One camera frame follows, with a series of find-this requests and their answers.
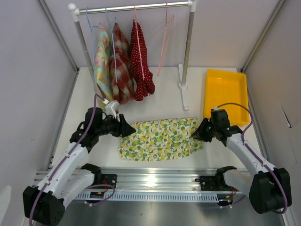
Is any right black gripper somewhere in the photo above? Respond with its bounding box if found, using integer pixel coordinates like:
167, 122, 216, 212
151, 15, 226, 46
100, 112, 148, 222
191, 118, 218, 143

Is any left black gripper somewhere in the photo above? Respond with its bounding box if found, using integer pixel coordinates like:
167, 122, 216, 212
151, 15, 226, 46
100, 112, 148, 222
95, 113, 135, 137

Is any lemon print cloth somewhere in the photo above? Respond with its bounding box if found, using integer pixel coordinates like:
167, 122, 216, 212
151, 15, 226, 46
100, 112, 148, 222
118, 117, 203, 161

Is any red polka dot skirt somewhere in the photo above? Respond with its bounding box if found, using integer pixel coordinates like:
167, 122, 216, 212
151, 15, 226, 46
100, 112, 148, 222
130, 20, 155, 101

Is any pink wire hanger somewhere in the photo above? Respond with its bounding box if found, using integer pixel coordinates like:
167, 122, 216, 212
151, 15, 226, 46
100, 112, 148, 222
134, 4, 145, 81
157, 2, 175, 76

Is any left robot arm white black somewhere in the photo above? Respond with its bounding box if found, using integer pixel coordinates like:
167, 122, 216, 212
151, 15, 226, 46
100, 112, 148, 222
23, 107, 136, 226

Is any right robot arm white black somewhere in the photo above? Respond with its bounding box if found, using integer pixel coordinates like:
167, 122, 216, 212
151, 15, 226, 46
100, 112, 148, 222
192, 108, 292, 214

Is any yellow plastic tray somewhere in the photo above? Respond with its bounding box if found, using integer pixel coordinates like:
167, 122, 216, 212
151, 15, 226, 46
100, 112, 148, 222
203, 69, 250, 126

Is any red plaid garment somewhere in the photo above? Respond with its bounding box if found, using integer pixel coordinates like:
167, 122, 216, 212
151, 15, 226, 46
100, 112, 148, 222
109, 23, 135, 105

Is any pastel floral garment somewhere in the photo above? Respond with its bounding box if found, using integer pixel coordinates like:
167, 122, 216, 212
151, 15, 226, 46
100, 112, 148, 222
94, 25, 114, 101

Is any clothes rack metal white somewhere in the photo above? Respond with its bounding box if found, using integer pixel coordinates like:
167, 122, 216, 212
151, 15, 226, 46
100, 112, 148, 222
68, 0, 197, 111

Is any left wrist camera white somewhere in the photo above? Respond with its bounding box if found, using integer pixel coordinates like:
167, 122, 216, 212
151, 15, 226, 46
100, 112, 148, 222
103, 99, 119, 118

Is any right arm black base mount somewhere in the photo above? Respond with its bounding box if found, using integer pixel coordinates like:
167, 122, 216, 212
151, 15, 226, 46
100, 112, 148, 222
194, 176, 233, 192

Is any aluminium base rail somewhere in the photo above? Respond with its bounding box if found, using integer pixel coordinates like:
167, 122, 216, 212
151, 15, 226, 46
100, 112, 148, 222
30, 166, 259, 196

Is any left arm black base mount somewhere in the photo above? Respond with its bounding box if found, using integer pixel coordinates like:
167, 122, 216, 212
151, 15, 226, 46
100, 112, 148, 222
92, 174, 117, 190

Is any white slotted cable duct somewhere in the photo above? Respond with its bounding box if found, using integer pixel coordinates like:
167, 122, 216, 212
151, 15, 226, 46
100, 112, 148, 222
70, 192, 218, 203

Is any blue wire hanger right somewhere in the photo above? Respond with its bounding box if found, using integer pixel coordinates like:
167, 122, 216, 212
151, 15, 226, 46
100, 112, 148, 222
104, 7, 119, 83

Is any blue wire hanger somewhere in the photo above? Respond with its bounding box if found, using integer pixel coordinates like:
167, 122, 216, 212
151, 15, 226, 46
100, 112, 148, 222
86, 7, 101, 69
104, 7, 119, 83

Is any blue wire hanger left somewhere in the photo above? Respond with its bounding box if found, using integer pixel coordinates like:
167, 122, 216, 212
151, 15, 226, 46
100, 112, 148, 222
86, 7, 101, 69

